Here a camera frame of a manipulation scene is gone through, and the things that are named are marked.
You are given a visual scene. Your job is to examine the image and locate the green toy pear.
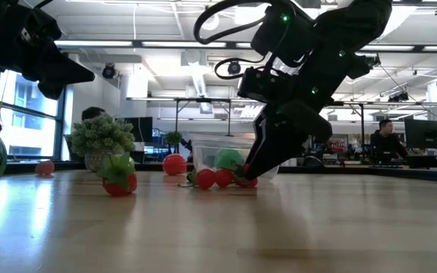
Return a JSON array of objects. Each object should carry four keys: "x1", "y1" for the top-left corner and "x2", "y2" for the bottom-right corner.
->
[{"x1": 214, "y1": 148, "x2": 247, "y2": 171}]

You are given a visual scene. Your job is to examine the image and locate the black aluminium table frame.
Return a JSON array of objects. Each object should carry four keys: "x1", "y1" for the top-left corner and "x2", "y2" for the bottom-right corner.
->
[{"x1": 0, "y1": 158, "x2": 437, "y2": 185}]

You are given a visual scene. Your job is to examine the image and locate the black computer monitor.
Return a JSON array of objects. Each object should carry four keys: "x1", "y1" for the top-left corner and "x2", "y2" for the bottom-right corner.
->
[{"x1": 404, "y1": 118, "x2": 437, "y2": 151}]

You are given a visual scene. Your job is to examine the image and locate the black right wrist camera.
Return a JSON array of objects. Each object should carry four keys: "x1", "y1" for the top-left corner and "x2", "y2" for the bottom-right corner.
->
[{"x1": 237, "y1": 66, "x2": 280, "y2": 103}]

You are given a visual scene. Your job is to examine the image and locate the small pink toy fruit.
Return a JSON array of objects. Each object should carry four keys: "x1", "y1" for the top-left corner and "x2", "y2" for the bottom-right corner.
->
[{"x1": 35, "y1": 159, "x2": 55, "y2": 176}]

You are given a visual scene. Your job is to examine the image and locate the red toy cherry tomatoes vine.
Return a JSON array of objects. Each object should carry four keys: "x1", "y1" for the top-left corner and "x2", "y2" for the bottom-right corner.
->
[{"x1": 178, "y1": 163, "x2": 259, "y2": 190}]

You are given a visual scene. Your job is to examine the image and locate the overhead LED light bar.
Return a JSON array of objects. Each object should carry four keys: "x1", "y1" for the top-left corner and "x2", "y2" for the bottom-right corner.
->
[{"x1": 53, "y1": 39, "x2": 437, "y2": 53}]

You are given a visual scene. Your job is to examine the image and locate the large window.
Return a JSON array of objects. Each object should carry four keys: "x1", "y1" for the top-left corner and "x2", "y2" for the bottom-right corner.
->
[{"x1": 0, "y1": 60, "x2": 70, "y2": 160}]

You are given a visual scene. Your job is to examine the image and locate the small green background plant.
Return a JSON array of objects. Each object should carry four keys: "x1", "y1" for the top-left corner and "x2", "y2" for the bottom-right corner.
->
[{"x1": 165, "y1": 130, "x2": 184, "y2": 148}]

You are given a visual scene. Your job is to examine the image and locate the black ceiling spotlight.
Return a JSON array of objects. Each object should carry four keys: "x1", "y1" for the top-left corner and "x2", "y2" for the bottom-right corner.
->
[
  {"x1": 102, "y1": 63, "x2": 118, "y2": 80},
  {"x1": 227, "y1": 58, "x2": 242, "y2": 76}
]

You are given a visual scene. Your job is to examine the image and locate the background black metal frame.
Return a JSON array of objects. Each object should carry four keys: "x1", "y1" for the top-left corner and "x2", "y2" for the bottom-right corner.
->
[
  {"x1": 330, "y1": 100, "x2": 366, "y2": 152},
  {"x1": 174, "y1": 97, "x2": 232, "y2": 144}
]

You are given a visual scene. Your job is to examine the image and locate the clear plastic tupperware container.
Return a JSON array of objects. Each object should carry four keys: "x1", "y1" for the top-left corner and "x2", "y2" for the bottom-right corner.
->
[{"x1": 191, "y1": 133, "x2": 280, "y2": 181}]

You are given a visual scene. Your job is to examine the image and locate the black right camera cable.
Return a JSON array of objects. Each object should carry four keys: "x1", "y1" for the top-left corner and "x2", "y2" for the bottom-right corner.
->
[{"x1": 193, "y1": 0, "x2": 280, "y2": 81}]

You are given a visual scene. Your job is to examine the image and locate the red toy tomato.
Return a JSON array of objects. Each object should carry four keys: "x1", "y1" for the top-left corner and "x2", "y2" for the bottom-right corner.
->
[{"x1": 162, "y1": 153, "x2": 188, "y2": 177}]

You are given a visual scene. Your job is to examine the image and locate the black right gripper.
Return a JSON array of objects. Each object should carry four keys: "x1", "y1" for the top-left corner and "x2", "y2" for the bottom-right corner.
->
[{"x1": 243, "y1": 49, "x2": 371, "y2": 181}]

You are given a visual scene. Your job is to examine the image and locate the green potted plant white pot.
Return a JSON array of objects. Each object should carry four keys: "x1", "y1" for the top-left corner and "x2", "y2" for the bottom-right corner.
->
[{"x1": 65, "y1": 112, "x2": 137, "y2": 174}]

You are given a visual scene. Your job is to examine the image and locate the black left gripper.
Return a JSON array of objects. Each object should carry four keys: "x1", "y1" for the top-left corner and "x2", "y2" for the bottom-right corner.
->
[{"x1": 0, "y1": 7, "x2": 96, "y2": 101}]

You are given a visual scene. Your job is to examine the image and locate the black curved frame bracket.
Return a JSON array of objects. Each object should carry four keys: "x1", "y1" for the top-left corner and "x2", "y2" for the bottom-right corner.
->
[{"x1": 303, "y1": 155, "x2": 324, "y2": 168}]

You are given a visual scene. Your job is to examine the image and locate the toy strawberry large green leaves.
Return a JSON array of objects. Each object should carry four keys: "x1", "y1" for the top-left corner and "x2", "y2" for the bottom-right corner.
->
[{"x1": 96, "y1": 151, "x2": 138, "y2": 197}]

